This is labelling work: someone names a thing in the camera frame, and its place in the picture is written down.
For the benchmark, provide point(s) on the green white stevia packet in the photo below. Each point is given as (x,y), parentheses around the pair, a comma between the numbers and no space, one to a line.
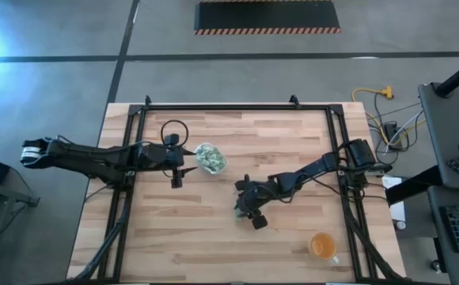
(205,150)
(217,166)
(237,216)
(209,158)

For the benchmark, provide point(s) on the black aluminium table frame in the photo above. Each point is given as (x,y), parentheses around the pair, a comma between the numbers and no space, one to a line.
(233,107)

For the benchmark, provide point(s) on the black frame clamp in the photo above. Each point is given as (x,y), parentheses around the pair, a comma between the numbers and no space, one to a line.
(294,100)
(147,99)

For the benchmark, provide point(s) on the caster wheel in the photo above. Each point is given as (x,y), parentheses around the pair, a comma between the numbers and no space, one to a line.
(435,265)

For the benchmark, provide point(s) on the grey desk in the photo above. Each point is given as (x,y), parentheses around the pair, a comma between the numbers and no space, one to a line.
(447,130)

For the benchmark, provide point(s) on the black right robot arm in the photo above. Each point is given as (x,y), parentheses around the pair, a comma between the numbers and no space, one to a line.
(312,168)

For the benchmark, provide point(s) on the black desk foot bar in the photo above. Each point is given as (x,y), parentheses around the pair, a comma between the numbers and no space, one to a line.
(411,186)

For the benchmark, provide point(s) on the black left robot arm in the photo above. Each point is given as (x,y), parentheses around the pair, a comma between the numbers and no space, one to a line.
(87,156)

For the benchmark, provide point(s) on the orange mug with tea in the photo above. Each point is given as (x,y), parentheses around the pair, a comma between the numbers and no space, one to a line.
(323,246)

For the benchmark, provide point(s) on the black hazard-striped floor mat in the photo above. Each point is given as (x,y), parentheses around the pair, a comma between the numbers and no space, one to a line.
(267,16)

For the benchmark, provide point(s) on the small black controller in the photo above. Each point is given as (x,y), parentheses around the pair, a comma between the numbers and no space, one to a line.
(456,166)

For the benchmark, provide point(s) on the black side stand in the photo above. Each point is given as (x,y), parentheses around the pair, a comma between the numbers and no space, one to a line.
(20,194)

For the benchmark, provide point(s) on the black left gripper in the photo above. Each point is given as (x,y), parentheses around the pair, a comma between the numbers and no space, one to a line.
(162,156)

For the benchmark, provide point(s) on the dark keyboard desk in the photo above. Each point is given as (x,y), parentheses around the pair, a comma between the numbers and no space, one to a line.
(455,269)

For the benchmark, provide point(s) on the small white cap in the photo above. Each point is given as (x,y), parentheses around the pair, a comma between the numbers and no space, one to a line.
(400,225)

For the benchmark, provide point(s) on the clear plastic container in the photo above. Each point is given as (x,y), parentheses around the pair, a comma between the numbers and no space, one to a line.
(195,152)

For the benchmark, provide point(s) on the white paper sheet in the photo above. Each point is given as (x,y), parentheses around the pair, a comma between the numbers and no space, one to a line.
(397,211)

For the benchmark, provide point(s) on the black flat bracket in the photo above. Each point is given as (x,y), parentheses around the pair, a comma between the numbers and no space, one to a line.
(380,169)

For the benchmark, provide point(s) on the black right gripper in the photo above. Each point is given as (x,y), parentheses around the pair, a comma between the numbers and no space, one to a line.
(259,194)

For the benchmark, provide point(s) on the black power adapter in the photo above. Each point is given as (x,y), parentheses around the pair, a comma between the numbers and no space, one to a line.
(391,130)

